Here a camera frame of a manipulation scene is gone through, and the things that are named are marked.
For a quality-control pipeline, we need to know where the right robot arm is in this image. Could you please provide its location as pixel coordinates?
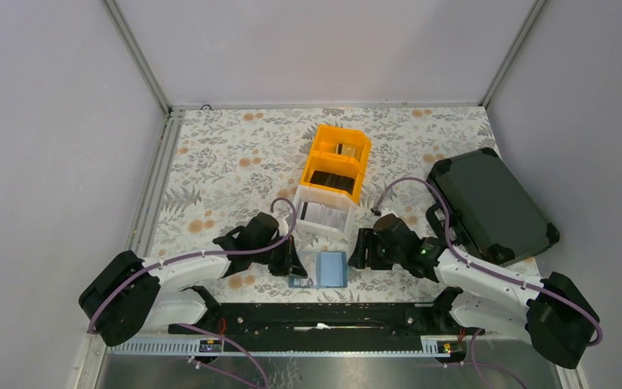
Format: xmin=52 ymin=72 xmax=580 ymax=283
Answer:
xmin=348 ymin=213 xmax=601 ymax=369

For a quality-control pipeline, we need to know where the slotted aluminium cable rail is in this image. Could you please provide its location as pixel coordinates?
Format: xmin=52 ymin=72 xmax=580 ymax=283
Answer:
xmin=108 ymin=337 xmax=224 ymax=357

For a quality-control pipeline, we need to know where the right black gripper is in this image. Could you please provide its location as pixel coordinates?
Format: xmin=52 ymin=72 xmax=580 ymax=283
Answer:
xmin=347 ymin=228 xmax=404 ymax=271

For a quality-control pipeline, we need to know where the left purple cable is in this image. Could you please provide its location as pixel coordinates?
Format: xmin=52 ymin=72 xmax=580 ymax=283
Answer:
xmin=86 ymin=197 xmax=299 ymax=335

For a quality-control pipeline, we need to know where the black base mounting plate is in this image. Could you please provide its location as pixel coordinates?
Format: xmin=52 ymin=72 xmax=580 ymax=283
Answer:
xmin=195 ymin=287 xmax=475 ymax=353

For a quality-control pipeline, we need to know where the yellow card storage bin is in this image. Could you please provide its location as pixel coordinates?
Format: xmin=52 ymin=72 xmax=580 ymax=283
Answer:
xmin=300 ymin=124 xmax=372 ymax=204

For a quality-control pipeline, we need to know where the purple cable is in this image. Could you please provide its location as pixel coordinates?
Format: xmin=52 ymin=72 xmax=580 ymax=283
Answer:
xmin=371 ymin=177 xmax=604 ymax=348
xmin=86 ymin=197 xmax=299 ymax=335

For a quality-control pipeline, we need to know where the blue card holder wallet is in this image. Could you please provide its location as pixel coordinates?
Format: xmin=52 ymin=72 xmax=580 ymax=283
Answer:
xmin=288 ymin=251 xmax=348 ymax=289

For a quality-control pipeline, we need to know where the black hard case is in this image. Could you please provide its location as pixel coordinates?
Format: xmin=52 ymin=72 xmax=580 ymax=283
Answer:
xmin=427 ymin=147 xmax=560 ymax=267

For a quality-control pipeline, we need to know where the white card storage bin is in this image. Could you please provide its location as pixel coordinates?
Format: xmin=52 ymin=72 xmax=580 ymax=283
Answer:
xmin=293 ymin=185 xmax=359 ymax=240

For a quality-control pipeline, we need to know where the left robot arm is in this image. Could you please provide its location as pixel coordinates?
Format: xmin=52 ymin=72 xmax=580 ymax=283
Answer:
xmin=78 ymin=212 xmax=295 ymax=346

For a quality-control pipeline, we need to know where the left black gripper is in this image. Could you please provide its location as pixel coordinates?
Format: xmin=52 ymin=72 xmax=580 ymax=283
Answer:
xmin=253 ymin=234 xmax=307 ymax=279

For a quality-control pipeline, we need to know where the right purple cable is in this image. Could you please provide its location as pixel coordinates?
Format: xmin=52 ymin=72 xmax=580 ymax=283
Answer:
xmin=371 ymin=177 xmax=604 ymax=348

